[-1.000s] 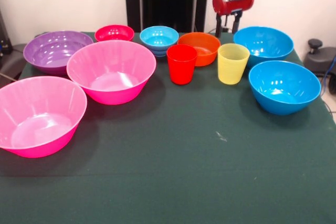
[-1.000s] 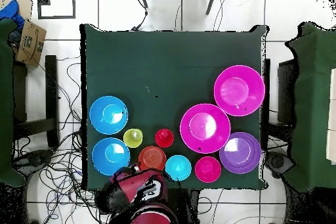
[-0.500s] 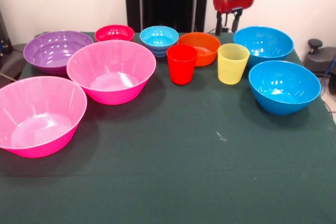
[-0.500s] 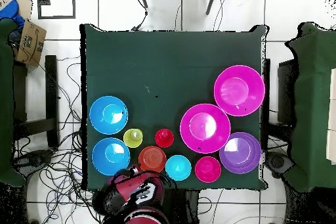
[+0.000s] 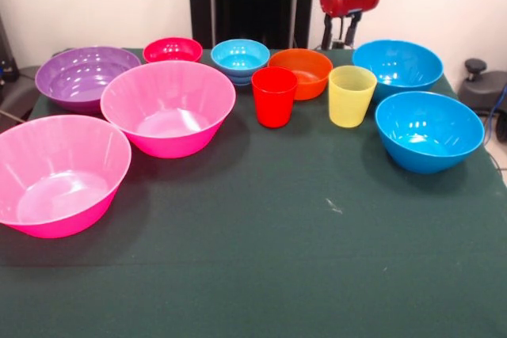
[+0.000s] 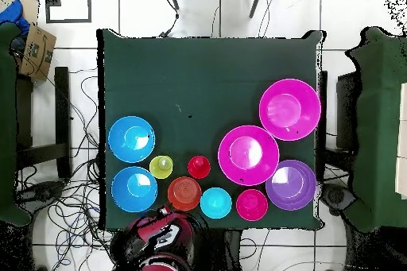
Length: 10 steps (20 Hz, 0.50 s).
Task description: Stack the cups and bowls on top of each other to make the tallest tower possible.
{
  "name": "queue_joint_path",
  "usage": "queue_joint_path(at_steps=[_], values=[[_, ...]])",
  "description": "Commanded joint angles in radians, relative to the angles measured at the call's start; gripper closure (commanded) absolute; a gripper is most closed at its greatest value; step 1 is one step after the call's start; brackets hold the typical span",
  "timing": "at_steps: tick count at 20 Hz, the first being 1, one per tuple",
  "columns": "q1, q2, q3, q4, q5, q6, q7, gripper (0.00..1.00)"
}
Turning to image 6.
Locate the large pink bowl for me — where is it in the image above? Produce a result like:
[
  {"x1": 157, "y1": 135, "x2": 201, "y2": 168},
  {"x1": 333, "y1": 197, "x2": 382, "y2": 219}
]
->
[
  {"x1": 217, "y1": 125, "x2": 281, "y2": 187},
  {"x1": 258, "y1": 78, "x2": 322, "y2": 142}
]

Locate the large blue bowl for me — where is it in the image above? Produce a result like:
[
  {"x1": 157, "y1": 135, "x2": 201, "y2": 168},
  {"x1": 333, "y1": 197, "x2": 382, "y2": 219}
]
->
[
  {"x1": 107, "y1": 115, "x2": 157, "y2": 164},
  {"x1": 110, "y1": 166, "x2": 159, "y2": 214}
]

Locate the small crimson bowl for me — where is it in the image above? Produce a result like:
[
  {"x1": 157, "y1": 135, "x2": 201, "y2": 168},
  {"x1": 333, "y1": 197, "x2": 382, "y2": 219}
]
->
[{"x1": 235, "y1": 188, "x2": 269, "y2": 222}]

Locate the printed cardboard box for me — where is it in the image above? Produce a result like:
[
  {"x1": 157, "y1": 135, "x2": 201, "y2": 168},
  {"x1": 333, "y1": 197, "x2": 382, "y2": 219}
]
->
[{"x1": 17, "y1": 24, "x2": 57, "y2": 82}]

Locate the tangle of floor cables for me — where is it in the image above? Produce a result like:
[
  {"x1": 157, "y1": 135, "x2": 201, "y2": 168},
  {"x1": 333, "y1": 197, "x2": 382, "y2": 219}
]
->
[{"x1": 14, "y1": 67, "x2": 112, "y2": 271}]

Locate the blue cloth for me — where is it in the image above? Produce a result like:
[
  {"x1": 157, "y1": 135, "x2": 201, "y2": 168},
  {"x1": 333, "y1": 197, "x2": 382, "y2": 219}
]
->
[{"x1": 0, "y1": 0, "x2": 31, "y2": 37}]

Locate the yellow cup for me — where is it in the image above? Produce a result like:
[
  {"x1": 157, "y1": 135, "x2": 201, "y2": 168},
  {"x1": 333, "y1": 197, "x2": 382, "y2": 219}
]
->
[{"x1": 149, "y1": 155, "x2": 174, "y2": 180}]

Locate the black pedestal foot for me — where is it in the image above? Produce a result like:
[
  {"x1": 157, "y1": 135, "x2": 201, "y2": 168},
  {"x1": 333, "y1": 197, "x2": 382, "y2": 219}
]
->
[
  {"x1": 17, "y1": 180, "x2": 66, "y2": 210},
  {"x1": 320, "y1": 183, "x2": 357, "y2": 215}
]

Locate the green covered side table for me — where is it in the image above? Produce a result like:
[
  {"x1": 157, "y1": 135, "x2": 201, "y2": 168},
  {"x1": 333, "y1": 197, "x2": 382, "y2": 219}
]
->
[
  {"x1": 344, "y1": 26, "x2": 407, "y2": 233},
  {"x1": 0, "y1": 21, "x2": 33, "y2": 227}
]

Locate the stack of small blue bowls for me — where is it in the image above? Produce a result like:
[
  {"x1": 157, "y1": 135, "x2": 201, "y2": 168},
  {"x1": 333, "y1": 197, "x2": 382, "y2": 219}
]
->
[{"x1": 200, "y1": 187, "x2": 233, "y2": 220}]

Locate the red cup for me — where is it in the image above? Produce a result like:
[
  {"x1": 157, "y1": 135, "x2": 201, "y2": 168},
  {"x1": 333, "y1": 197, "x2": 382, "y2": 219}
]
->
[{"x1": 187, "y1": 155, "x2": 211, "y2": 180}]

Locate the plain cardboard box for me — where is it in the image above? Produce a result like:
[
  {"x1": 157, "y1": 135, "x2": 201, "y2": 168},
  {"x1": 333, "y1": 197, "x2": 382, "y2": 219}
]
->
[{"x1": 0, "y1": 0, "x2": 41, "y2": 25}]

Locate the purple bowl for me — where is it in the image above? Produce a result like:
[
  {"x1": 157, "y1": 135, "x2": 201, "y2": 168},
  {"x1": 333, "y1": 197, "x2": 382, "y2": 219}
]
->
[{"x1": 265, "y1": 159, "x2": 318, "y2": 211}]

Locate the dark green table cloth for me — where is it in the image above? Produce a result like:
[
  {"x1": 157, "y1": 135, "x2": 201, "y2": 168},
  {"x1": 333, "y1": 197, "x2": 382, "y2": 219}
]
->
[{"x1": 96, "y1": 28, "x2": 327, "y2": 230}]

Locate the orange bowl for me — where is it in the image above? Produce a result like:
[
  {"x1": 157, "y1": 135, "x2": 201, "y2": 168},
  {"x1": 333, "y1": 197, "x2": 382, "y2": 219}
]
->
[{"x1": 167, "y1": 176, "x2": 203, "y2": 212}]

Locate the black bench frame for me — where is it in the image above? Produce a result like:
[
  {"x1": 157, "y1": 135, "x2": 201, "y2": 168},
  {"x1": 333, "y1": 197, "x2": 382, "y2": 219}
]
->
[
  {"x1": 317, "y1": 70, "x2": 362, "y2": 183},
  {"x1": 15, "y1": 66, "x2": 72, "y2": 180}
]

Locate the black cable with plug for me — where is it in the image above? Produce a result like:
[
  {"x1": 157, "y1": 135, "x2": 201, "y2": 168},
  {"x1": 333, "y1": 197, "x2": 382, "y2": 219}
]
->
[{"x1": 158, "y1": 0, "x2": 180, "y2": 38}]

